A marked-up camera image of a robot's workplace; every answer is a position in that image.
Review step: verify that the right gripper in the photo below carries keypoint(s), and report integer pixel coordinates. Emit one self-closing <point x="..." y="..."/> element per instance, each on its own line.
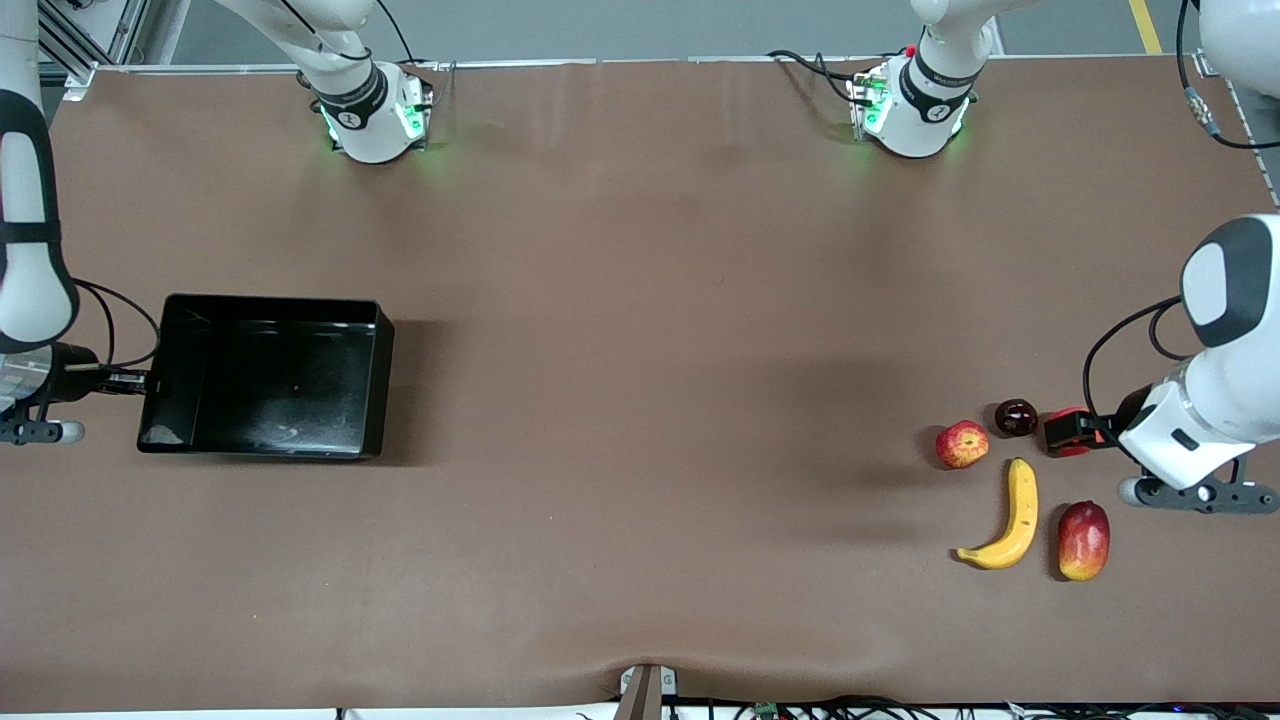
<point x="74" y="369"/>

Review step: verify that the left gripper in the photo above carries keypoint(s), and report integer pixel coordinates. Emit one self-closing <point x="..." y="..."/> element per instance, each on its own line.
<point x="1131" y="409"/>

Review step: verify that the yellow banana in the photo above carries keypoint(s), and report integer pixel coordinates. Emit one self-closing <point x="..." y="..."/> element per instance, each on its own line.
<point x="1022" y="510"/>

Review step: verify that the red yellow apple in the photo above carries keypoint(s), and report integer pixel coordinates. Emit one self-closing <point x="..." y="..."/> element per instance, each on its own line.
<point x="962" y="445"/>

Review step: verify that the black rectangular plastic box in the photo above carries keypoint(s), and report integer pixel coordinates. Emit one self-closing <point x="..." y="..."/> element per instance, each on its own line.
<point x="270" y="390"/>

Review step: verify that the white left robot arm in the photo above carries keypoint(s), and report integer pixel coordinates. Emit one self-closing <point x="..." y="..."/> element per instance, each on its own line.
<point x="930" y="100"/>

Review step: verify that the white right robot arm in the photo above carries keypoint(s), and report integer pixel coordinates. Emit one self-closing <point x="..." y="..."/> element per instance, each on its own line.
<point x="30" y="290"/>

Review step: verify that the dark purple plum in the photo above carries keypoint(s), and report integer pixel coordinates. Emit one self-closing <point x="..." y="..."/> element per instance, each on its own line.
<point x="1016" y="417"/>

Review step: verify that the red yellow mango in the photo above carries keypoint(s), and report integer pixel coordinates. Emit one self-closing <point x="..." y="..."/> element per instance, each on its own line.
<point x="1085" y="540"/>

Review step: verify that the brown table mat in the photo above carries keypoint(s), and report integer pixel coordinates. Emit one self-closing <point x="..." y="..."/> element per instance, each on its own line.
<point x="600" y="500"/>

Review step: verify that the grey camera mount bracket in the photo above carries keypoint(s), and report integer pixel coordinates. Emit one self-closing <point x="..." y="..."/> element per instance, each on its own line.
<point x="645" y="695"/>

